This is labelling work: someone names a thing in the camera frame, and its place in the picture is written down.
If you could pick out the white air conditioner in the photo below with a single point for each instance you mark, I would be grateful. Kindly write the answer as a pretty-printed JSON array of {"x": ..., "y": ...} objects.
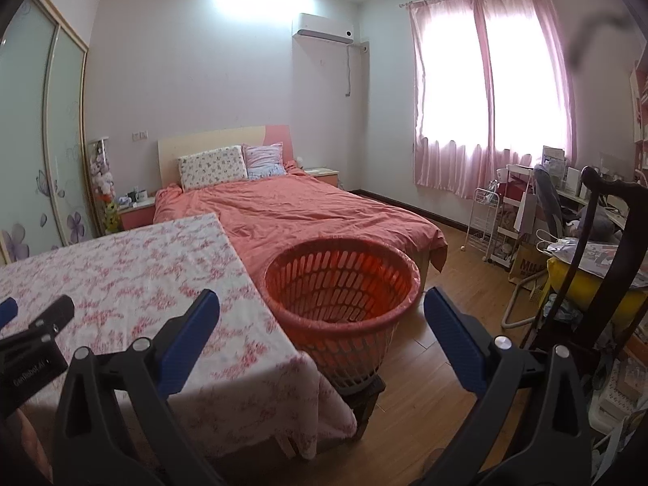
[{"x": 321, "y": 28}]

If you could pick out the pink floral table cloth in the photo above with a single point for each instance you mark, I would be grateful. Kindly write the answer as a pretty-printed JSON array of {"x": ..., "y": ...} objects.
[{"x": 250, "y": 383}]

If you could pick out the red plastic laundry basket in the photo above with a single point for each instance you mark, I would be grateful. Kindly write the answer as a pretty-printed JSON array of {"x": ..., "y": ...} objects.
[{"x": 340, "y": 299}]

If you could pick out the pink striped pillow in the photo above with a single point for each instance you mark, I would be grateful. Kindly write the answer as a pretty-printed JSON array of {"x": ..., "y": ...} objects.
[{"x": 264, "y": 161}]

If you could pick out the dark wooden stool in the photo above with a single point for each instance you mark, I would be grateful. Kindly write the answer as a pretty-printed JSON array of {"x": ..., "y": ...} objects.
[{"x": 363, "y": 404}]

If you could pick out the wall power socket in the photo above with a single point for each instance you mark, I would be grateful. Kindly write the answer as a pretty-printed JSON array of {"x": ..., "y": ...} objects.
[{"x": 139, "y": 136}]

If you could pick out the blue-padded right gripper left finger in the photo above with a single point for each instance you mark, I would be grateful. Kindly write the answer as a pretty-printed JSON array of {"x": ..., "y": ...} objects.
[{"x": 92, "y": 445}]

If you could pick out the beige pink headboard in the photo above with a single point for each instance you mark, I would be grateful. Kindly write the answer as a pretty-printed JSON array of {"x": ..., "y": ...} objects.
[{"x": 170, "y": 149}]

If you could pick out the floral glass sliding wardrobe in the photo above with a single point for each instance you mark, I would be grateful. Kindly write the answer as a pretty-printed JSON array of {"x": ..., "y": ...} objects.
[{"x": 46, "y": 199}]

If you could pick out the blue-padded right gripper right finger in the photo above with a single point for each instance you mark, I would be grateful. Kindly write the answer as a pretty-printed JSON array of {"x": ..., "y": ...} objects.
[{"x": 529, "y": 424}]

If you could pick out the pink right nightstand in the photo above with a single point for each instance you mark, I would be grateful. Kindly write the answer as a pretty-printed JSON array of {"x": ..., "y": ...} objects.
[{"x": 325, "y": 175}]

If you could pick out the floral white pillow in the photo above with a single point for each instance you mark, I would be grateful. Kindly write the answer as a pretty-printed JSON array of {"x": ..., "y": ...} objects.
[{"x": 212, "y": 167}]

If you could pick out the pink nightstand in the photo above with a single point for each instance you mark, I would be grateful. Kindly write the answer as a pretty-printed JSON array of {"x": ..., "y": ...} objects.
[
  {"x": 137, "y": 215},
  {"x": 325, "y": 175}
]

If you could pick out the pink left nightstand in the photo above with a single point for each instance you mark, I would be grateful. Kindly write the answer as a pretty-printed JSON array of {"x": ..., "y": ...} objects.
[{"x": 137, "y": 215}]

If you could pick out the white wire rack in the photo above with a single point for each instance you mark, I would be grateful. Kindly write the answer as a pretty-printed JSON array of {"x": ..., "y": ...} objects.
[{"x": 482, "y": 233}]

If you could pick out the clear tube of plush toys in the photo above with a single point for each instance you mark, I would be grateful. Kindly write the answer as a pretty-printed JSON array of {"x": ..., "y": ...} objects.
[{"x": 102, "y": 185}]

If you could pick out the yellow stool with papers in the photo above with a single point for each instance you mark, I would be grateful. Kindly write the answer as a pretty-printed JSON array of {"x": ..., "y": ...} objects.
[{"x": 594, "y": 265}]

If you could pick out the grey office chair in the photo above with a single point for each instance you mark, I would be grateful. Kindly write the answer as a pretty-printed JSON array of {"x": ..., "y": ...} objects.
[{"x": 561, "y": 221}]

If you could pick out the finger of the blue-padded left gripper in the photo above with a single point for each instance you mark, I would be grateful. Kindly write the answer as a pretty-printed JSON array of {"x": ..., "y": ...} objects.
[{"x": 8, "y": 311}]

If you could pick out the salmon pink bed duvet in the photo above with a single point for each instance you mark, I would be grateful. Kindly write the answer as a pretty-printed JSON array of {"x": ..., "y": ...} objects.
[{"x": 265, "y": 216}]

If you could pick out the pink window curtain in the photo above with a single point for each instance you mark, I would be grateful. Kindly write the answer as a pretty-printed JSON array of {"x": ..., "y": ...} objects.
[{"x": 491, "y": 88}]

